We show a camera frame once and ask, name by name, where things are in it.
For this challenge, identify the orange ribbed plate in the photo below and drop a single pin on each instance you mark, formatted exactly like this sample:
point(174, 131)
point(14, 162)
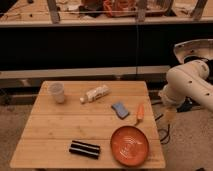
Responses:
point(129, 146)

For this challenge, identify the white plastic bottle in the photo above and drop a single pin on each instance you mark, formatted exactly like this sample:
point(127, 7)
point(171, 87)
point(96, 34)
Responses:
point(95, 94)

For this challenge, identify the orange object on shelf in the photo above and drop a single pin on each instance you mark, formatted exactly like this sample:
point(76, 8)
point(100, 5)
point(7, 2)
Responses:
point(119, 8)

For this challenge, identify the blue sponge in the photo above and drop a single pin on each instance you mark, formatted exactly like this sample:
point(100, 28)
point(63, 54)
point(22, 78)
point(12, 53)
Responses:
point(120, 110)

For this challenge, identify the orange carrot toy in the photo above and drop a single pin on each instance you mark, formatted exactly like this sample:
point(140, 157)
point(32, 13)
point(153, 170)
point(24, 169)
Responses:
point(139, 114)

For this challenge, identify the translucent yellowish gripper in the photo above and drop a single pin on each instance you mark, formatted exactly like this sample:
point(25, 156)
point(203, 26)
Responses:
point(169, 114)

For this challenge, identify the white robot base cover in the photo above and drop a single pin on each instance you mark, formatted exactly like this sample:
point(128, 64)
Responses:
point(201, 48)

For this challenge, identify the wooden table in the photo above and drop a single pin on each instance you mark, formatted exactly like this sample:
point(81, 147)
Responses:
point(51, 127)

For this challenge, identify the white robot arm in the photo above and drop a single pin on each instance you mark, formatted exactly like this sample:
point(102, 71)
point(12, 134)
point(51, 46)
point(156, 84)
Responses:
point(186, 80)

